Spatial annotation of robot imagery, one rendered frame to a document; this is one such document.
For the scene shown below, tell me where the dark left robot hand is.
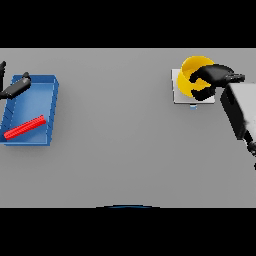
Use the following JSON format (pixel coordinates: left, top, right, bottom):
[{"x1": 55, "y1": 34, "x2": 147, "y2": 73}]
[{"x1": 0, "y1": 60, "x2": 32, "y2": 101}]

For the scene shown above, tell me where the dark right robot hand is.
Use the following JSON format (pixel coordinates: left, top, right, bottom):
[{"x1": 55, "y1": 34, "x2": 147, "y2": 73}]
[{"x1": 188, "y1": 64, "x2": 246, "y2": 102}]

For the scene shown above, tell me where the yellow bowl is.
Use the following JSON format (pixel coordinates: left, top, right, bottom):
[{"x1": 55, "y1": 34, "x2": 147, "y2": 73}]
[{"x1": 176, "y1": 55, "x2": 216, "y2": 99}]

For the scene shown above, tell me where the pale square measuring scale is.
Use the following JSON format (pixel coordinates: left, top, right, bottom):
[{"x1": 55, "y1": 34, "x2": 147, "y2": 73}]
[{"x1": 171, "y1": 68, "x2": 216, "y2": 105}]

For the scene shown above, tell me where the red beaker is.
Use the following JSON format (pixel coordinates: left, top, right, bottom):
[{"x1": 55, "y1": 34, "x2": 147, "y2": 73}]
[{"x1": 3, "y1": 114, "x2": 47, "y2": 141}]

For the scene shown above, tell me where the blue tray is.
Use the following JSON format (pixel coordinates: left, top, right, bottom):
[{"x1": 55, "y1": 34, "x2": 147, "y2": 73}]
[{"x1": 0, "y1": 74, "x2": 60, "y2": 147}]

